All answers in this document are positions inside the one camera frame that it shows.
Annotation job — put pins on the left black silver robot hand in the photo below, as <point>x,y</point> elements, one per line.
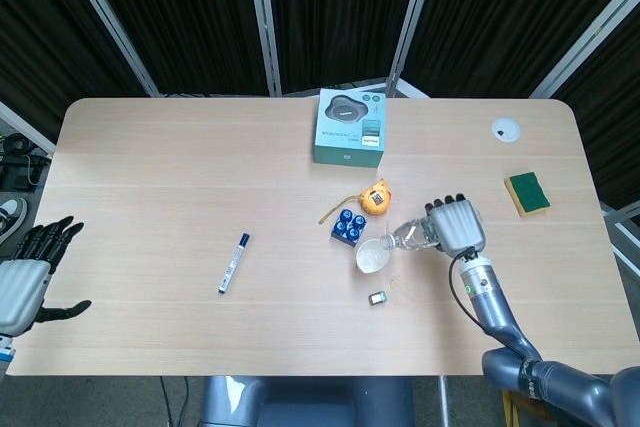
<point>20,292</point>

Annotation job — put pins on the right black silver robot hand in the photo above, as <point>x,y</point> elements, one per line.
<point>457,227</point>

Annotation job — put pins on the transparent plastic water bottle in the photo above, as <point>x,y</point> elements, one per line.
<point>410,237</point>

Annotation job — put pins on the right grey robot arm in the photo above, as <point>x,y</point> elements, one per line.
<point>500,317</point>

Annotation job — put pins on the white paper cup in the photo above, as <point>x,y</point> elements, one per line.
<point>372,258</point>

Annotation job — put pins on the green yellow sponge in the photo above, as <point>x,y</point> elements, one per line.
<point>527,193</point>

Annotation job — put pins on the white sneaker shoe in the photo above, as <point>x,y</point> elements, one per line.
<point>12,212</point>

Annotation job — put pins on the orange tape measure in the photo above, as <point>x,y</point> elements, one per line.
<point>376,198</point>

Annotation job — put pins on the small green pencil sharpener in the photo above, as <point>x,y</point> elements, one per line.
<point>378,298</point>

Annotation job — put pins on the blue toy building brick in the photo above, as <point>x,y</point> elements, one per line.
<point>348,228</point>

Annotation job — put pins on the black floor equipment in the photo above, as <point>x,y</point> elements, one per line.
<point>17,167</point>

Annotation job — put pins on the teal speaker product box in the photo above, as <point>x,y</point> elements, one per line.
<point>350,122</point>

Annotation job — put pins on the black pleated curtain panel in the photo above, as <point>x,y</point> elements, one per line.
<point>175,12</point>
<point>510,12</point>
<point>610,122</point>
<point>50,22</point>
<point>340,12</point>

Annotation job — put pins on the yellow wooden chair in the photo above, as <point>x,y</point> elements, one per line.
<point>515,409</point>

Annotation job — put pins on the blue white marker pen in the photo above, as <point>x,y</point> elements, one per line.
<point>233,264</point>

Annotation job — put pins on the grey robot torso base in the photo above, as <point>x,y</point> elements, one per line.
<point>305,404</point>

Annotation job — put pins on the grey partition frame post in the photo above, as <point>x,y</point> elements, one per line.
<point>412,22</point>
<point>25,128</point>
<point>620,219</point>
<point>264,22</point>
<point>585,47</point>
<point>110,22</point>

